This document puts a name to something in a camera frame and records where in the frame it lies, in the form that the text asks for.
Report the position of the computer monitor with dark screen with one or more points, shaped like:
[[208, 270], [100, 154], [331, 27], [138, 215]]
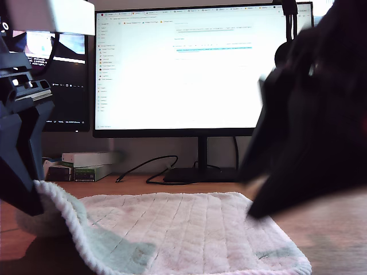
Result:
[[71, 100]]

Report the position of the computer monitor with white page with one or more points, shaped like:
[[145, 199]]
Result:
[[172, 86]]

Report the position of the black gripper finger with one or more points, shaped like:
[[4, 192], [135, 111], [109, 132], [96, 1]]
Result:
[[38, 129], [301, 192], [14, 160], [266, 129]]

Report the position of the pale grey camera box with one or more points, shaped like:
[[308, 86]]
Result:
[[43, 14]]

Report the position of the white fluffy tea towel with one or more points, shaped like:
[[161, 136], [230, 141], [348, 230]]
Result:
[[186, 229]]

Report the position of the black headphones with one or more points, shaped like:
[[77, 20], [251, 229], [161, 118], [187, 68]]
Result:
[[289, 17]]

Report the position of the small dark box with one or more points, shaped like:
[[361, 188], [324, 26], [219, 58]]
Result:
[[58, 173]]

